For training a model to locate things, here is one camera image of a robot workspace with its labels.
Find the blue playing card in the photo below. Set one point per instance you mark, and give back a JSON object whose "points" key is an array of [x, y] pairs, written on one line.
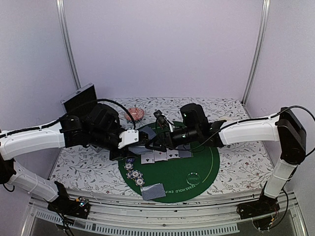
{"points": [[184, 152], [153, 191], [149, 131]]}

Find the aluminium table front rail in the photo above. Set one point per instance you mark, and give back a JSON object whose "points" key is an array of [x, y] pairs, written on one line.
{"points": [[205, 215]]}

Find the purple small blind button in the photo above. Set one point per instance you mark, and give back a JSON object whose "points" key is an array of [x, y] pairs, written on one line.
{"points": [[130, 160]]}

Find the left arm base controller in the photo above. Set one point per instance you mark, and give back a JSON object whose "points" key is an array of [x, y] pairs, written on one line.
{"points": [[78, 208]]}

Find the cream ceramic mug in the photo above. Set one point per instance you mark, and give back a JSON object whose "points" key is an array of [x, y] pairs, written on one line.
{"points": [[226, 119]]}

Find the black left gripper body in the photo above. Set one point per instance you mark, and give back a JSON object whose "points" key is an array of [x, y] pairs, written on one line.
{"points": [[100, 138]]}

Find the face-up ace of clubs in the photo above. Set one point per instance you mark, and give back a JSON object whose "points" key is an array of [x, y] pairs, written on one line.
{"points": [[147, 158]]}

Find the face-up three of clubs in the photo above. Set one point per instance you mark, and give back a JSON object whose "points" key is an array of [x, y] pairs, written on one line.
{"points": [[172, 154]]}

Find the white blue poker chip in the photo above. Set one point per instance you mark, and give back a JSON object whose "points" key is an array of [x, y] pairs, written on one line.
{"points": [[128, 167], [134, 174], [139, 182]]}

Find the floral white tablecloth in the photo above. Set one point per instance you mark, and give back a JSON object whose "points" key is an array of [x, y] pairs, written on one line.
{"points": [[243, 166]]}

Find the clear acrylic dealer button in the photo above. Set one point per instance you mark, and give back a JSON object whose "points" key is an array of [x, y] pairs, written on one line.
{"points": [[193, 178]]}

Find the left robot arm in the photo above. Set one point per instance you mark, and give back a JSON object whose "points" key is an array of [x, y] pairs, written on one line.
{"points": [[66, 132]]}

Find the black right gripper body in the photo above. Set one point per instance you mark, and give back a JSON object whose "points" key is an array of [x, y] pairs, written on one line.
{"points": [[192, 133]]}

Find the face-up ace of diamonds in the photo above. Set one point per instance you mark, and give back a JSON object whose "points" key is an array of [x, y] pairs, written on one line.
{"points": [[159, 156]]}

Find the left aluminium frame post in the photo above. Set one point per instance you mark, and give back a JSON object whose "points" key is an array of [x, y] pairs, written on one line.
{"points": [[67, 43]]}

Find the blue playing card deck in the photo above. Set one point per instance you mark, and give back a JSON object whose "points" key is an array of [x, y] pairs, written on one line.
{"points": [[139, 150]]}

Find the aluminium poker chip case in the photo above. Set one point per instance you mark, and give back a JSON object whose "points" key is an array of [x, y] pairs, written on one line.
{"points": [[81, 102]]}

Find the red patterned bowl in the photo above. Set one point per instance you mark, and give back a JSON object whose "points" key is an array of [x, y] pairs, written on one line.
{"points": [[136, 113]]}

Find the aluminium frame post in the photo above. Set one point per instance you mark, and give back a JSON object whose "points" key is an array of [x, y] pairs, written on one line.
{"points": [[67, 43], [258, 48]]}

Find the right arm base controller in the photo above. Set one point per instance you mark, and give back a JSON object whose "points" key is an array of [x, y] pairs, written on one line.
{"points": [[264, 209]]}

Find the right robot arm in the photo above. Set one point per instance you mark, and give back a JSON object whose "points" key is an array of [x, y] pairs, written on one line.
{"points": [[282, 127]]}

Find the round green poker mat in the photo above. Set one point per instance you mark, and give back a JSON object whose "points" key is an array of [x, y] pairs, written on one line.
{"points": [[172, 174]]}

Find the right aluminium frame post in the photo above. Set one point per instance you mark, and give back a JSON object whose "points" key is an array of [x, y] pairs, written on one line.
{"points": [[258, 48]]}

